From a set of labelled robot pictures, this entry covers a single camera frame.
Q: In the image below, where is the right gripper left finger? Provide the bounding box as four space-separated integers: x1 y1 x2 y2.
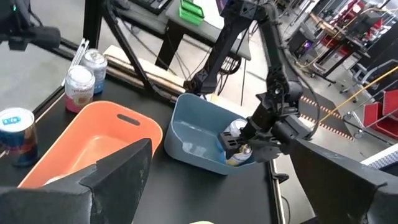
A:
0 138 154 224

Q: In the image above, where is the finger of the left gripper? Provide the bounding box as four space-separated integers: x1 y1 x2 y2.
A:
248 140 283 164
216 131 243 160

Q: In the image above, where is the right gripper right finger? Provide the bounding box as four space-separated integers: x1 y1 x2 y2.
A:
288 138 398 224

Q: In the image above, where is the blue plastic bin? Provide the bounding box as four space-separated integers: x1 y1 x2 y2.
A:
164 92 274 177

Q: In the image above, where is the orange plastic bin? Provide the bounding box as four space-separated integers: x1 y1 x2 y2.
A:
17 100 164 190

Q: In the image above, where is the blue silver energy drink can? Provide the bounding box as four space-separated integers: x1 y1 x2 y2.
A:
0 107 40 168

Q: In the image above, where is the pink soda can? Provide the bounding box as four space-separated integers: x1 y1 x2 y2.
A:
64 64 96 114

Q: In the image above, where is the white perforated panel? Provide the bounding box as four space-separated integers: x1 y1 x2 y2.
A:
360 144 398 169

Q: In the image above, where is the black mat with orange stripes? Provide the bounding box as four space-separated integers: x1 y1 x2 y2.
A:
298 90 398 147

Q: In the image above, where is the red plastic bin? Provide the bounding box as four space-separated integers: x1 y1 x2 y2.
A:
382 90 398 118
362 101 398 139

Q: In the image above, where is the black workbench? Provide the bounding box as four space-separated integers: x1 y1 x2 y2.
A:
287 0 398 78

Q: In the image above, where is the grey side table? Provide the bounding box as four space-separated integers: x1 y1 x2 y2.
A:
113 0 175 35
155 0 252 71

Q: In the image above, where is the green plastic tray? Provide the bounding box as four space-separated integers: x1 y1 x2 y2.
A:
178 0 205 26

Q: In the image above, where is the black keyboard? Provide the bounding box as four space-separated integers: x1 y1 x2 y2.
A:
129 0 174 15

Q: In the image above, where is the black device with green light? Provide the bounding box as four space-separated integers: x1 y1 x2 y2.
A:
0 0 62 52

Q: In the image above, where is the yellow floor cable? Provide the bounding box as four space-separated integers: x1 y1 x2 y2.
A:
318 65 398 124

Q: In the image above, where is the black aluminium table frame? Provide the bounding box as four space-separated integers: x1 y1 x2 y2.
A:
30 0 290 224

